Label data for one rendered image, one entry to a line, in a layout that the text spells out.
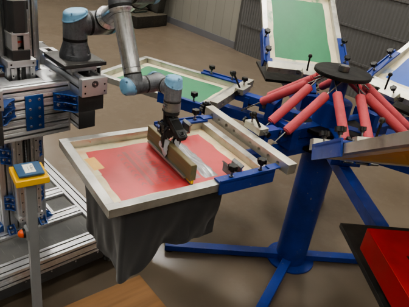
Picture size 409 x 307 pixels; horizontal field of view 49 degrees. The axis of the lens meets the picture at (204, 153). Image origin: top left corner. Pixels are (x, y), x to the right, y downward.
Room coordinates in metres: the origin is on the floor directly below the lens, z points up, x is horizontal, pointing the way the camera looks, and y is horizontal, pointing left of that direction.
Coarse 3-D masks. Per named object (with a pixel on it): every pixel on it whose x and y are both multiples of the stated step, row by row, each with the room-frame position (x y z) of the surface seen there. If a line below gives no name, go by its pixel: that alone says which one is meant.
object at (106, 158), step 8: (192, 136) 2.06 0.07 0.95; (200, 136) 2.07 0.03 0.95; (136, 144) 1.88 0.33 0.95; (144, 144) 1.89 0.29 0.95; (184, 144) 1.95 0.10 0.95; (192, 144) 1.97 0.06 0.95; (200, 144) 1.98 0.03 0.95; (208, 144) 1.99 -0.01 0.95; (88, 152) 1.73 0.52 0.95; (96, 152) 1.75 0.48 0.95; (104, 152) 1.76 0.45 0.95; (112, 152) 1.77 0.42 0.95; (120, 152) 1.78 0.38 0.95; (200, 152) 1.90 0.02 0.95; (208, 152) 1.91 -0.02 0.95; (216, 152) 1.92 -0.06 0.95; (104, 160) 1.69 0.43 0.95; (112, 160) 1.70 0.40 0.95; (104, 168) 1.62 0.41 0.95; (112, 168) 1.63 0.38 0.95; (120, 168) 1.64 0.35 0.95
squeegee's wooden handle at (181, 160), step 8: (152, 128) 1.88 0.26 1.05; (152, 136) 1.86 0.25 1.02; (160, 136) 1.80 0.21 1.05; (168, 152) 1.73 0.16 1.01; (176, 152) 1.68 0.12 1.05; (176, 160) 1.67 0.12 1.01; (184, 160) 1.62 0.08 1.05; (184, 168) 1.61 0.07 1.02; (192, 168) 1.58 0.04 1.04; (192, 176) 1.58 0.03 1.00
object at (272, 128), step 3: (267, 126) 2.13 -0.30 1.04; (270, 126) 2.13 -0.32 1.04; (273, 126) 2.14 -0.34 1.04; (270, 129) 2.09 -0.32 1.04; (273, 129) 2.10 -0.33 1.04; (276, 129) 2.11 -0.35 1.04; (279, 129) 2.11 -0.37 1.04; (252, 132) 2.03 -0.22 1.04; (270, 132) 2.08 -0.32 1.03; (273, 132) 2.09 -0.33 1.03; (276, 132) 2.10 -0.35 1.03; (273, 135) 2.09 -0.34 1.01; (276, 135) 2.11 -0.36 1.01; (261, 138) 2.04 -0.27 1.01; (270, 138) 2.08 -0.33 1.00
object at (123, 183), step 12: (204, 156) 1.87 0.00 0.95; (216, 156) 1.88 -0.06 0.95; (216, 168) 1.77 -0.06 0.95; (108, 180) 1.53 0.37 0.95; (120, 180) 1.54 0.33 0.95; (132, 180) 1.56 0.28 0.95; (180, 180) 1.61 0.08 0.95; (204, 180) 1.64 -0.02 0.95; (120, 192) 1.46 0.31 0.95; (132, 192) 1.47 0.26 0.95; (144, 192) 1.48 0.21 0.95
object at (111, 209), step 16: (144, 128) 1.99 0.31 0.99; (192, 128) 2.13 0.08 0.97; (208, 128) 2.12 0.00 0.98; (64, 144) 1.71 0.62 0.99; (80, 144) 1.77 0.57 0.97; (96, 144) 1.82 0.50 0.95; (224, 144) 2.00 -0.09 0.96; (80, 160) 1.59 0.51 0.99; (256, 160) 1.83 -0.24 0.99; (80, 176) 1.52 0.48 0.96; (96, 192) 1.38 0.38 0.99; (160, 192) 1.44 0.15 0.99; (176, 192) 1.46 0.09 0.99; (192, 192) 1.49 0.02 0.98; (208, 192) 1.54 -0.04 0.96; (112, 208) 1.30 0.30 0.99; (128, 208) 1.33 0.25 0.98; (144, 208) 1.37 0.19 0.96
